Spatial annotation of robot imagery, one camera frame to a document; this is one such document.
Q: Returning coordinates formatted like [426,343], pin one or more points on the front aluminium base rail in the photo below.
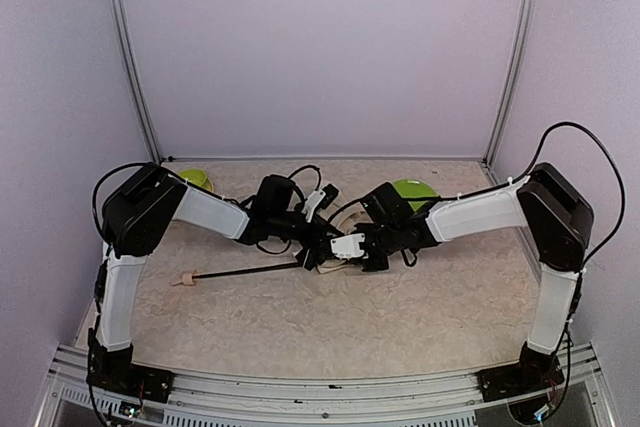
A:
[197,398]

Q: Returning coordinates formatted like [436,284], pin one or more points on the aluminium frame post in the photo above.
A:
[141,110]
[525,15]

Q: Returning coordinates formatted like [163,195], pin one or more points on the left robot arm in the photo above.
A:
[132,222]

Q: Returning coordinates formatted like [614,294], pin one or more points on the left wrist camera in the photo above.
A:
[319,200]

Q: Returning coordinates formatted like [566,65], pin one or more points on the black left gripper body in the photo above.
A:
[310,251]

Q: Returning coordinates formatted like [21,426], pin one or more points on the green flat plate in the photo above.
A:
[415,195]

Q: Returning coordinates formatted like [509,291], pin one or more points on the right aluminium frame post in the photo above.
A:
[525,15]

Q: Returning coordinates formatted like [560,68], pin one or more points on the lime green bowl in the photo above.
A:
[198,178]

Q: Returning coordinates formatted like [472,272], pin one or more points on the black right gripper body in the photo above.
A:
[373,251]

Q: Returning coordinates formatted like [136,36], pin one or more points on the beige folding umbrella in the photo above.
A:
[346,219]

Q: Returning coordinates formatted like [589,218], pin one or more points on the left aluminium frame post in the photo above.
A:
[141,110]

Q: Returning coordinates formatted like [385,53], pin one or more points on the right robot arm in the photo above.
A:
[543,202]

